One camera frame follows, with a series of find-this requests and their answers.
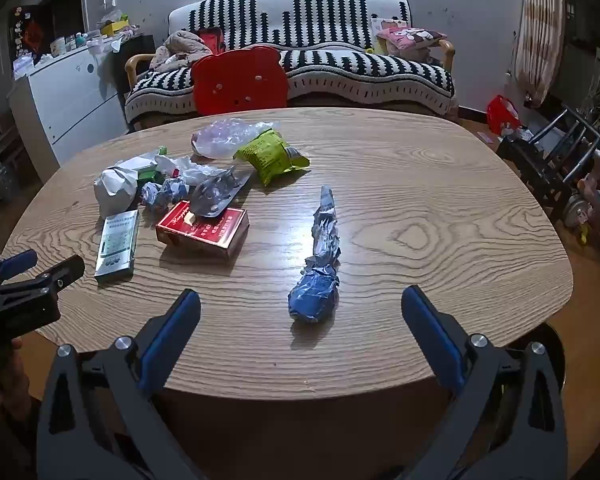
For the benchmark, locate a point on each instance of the red cigarette box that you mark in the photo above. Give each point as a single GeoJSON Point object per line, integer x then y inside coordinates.
{"type": "Point", "coordinates": [205, 237]}

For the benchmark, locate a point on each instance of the white cup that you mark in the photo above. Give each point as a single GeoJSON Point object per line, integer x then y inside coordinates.
{"type": "Point", "coordinates": [58, 47]}

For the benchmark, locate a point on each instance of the black board with stickers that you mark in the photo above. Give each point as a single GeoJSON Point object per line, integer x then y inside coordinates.
{"type": "Point", "coordinates": [27, 35]}

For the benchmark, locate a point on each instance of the clear plastic bag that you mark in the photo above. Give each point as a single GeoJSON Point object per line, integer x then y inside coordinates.
{"type": "Point", "coordinates": [217, 137]}

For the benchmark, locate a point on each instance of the wooden sofa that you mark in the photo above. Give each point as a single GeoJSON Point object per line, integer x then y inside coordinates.
{"type": "Point", "coordinates": [132, 60]}

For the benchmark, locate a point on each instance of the small green carton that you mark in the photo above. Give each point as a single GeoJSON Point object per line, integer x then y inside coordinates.
{"type": "Point", "coordinates": [147, 175]}

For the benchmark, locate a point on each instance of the flat green white box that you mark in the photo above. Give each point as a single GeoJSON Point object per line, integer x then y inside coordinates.
{"type": "Point", "coordinates": [116, 247]}

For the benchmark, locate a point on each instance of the white cabinet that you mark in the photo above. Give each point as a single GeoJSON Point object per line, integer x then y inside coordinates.
{"type": "Point", "coordinates": [75, 100]}

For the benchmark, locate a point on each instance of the green snack bag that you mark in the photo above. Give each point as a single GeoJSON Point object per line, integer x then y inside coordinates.
{"type": "Point", "coordinates": [267, 155]}

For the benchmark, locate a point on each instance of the beige jacket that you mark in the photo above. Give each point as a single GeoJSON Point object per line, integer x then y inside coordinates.
{"type": "Point", "coordinates": [180, 45]}

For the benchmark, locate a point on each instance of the yellow tissue box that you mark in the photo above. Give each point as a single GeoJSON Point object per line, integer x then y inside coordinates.
{"type": "Point", "coordinates": [114, 27]}

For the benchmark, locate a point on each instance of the striped curtain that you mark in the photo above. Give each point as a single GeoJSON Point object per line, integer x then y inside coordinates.
{"type": "Point", "coordinates": [535, 35]}

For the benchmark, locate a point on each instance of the long blue wrapper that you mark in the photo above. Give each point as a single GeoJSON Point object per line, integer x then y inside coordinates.
{"type": "Point", "coordinates": [312, 300]}

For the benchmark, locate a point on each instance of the red plastic chair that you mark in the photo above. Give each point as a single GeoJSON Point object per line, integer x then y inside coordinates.
{"type": "Point", "coordinates": [240, 80]}

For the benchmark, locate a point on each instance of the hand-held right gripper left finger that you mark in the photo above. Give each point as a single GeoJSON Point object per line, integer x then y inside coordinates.
{"type": "Point", "coordinates": [172, 332]}

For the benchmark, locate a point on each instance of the red plastic bag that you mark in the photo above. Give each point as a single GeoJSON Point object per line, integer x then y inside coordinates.
{"type": "Point", "coordinates": [500, 112]}

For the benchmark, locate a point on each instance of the silver blister pack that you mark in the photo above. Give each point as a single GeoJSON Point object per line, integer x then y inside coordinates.
{"type": "Point", "coordinates": [212, 197]}

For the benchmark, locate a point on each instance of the white crumpled paper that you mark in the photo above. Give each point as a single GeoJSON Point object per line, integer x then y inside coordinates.
{"type": "Point", "coordinates": [112, 192]}

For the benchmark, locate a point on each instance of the dark side cabinet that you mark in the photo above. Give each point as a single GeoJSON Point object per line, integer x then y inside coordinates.
{"type": "Point", "coordinates": [130, 60]}

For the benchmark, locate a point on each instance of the pink printed pillow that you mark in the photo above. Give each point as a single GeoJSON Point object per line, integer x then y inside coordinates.
{"type": "Point", "coordinates": [410, 36]}

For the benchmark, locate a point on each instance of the person's left forearm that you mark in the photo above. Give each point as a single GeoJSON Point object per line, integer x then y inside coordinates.
{"type": "Point", "coordinates": [12, 385]}

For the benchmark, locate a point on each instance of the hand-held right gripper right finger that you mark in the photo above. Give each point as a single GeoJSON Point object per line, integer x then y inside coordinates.
{"type": "Point", "coordinates": [432, 335]}

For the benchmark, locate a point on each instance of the black white striped sofa cover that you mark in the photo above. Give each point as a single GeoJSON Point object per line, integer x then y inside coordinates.
{"type": "Point", "coordinates": [370, 67]}

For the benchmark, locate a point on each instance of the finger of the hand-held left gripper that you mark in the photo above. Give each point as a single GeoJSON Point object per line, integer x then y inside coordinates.
{"type": "Point", "coordinates": [17, 262]}
{"type": "Point", "coordinates": [65, 272]}

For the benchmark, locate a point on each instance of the blue white wrapper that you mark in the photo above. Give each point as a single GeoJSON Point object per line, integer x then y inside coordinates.
{"type": "Point", "coordinates": [160, 194]}

